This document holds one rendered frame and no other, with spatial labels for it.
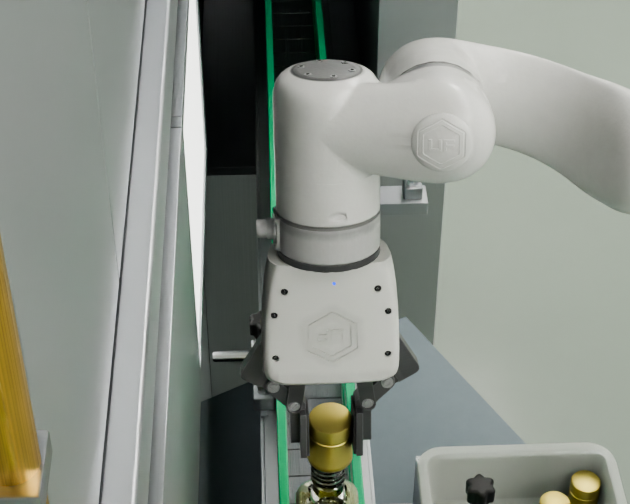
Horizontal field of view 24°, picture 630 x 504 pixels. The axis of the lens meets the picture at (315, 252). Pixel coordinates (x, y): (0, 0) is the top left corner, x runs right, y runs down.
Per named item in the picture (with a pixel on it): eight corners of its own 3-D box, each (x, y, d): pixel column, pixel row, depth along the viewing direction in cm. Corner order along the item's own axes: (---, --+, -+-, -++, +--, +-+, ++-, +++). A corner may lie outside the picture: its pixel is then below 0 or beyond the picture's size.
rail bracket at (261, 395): (216, 393, 166) (210, 307, 157) (276, 392, 166) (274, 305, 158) (215, 419, 163) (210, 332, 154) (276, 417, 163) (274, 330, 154)
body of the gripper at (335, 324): (258, 257, 102) (263, 395, 106) (404, 251, 102) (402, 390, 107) (256, 214, 108) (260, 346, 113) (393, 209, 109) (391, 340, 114)
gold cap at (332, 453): (306, 440, 116) (306, 401, 113) (350, 438, 116) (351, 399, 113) (308, 474, 113) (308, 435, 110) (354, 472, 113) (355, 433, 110)
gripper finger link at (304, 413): (265, 386, 108) (268, 461, 111) (308, 384, 109) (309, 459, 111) (264, 364, 111) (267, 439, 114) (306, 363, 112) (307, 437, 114)
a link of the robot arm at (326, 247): (257, 232, 101) (258, 269, 102) (385, 227, 101) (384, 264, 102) (254, 190, 107) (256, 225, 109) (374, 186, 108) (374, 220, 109)
